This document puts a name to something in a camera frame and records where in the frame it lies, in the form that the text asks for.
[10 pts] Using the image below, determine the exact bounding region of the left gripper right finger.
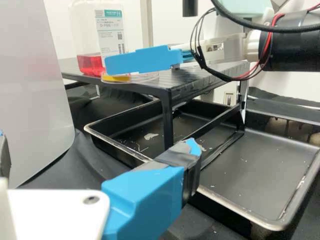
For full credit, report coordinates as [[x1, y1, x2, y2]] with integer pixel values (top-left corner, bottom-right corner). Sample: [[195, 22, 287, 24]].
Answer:
[[100, 137, 202, 240]]

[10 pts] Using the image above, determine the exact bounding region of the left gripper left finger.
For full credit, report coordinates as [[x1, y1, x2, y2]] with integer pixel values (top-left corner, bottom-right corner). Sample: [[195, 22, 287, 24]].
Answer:
[[0, 128, 12, 176]]

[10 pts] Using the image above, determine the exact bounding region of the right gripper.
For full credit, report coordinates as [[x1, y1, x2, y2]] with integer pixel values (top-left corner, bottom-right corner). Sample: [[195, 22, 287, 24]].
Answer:
[[168, 29, 261, 63]]

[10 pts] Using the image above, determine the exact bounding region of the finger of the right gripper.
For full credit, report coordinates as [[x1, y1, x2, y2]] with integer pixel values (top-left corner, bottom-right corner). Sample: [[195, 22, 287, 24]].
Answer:
[[104, 44, 184, 76]]

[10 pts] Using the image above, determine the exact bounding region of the petri dish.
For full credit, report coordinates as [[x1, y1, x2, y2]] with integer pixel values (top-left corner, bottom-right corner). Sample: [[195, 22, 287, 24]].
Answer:
[[100, 68, 161, 85]]

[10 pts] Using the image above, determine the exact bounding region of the black platform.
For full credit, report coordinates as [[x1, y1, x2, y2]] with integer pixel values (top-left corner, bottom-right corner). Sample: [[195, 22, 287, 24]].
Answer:
[[61, 58, 251, 164], [245, 86, 320, 126]]

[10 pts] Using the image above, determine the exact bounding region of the red liquid bottle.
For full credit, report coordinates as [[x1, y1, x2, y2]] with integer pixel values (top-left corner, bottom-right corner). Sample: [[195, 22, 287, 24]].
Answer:
[[68, 0, 126, 77]]

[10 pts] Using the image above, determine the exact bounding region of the white box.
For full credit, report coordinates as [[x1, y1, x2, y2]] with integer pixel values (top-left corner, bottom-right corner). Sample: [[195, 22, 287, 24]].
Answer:
[[0, 0, 76, 189]]

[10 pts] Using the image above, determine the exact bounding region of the black tray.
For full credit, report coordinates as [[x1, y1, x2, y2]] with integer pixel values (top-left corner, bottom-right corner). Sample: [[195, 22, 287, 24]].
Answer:
[[83, 99, 320, 232]]

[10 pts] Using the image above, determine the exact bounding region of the black cable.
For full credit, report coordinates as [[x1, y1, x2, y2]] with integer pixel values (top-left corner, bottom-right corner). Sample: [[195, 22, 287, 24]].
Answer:
[[209, 0, 320, 34]]

